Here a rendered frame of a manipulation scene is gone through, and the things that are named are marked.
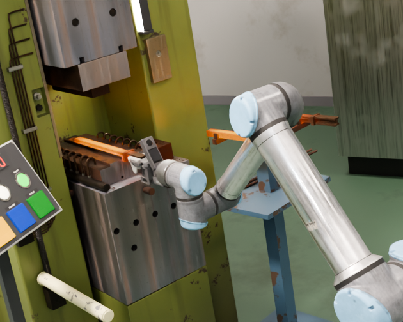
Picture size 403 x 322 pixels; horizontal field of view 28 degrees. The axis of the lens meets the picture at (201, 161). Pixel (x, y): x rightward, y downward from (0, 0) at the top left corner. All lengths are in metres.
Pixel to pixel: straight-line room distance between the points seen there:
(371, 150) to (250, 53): 2.11
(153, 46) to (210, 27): 3.86
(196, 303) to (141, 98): 0.83
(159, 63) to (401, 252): 1.30
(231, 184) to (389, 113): 2.37
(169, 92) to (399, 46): 1.92
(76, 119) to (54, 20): 0.73
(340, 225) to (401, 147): 2.80
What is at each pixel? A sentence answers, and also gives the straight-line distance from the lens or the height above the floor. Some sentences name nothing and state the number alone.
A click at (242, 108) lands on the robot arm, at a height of 1.29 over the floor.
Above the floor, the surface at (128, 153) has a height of 1.01.
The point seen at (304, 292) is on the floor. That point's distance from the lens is 3.84.
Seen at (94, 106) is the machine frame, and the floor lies 1.07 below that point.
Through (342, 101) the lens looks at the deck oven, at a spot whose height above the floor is 0.49.
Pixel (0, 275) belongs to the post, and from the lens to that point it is 2.66.
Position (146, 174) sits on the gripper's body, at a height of 0.97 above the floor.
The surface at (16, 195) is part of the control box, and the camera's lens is 2.54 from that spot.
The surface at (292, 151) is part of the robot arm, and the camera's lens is 2.17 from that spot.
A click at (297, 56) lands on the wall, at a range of 6.59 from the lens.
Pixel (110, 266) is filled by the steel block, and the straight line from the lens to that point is 2.98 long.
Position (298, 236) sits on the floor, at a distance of 4.39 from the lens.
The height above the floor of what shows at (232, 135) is 0.97.
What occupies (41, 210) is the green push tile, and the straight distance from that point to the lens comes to 2.56.
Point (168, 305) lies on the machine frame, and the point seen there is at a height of 0.39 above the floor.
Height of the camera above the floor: 1.90
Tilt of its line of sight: 19 degrees down
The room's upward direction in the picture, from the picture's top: 9 degrees counter-clockwise
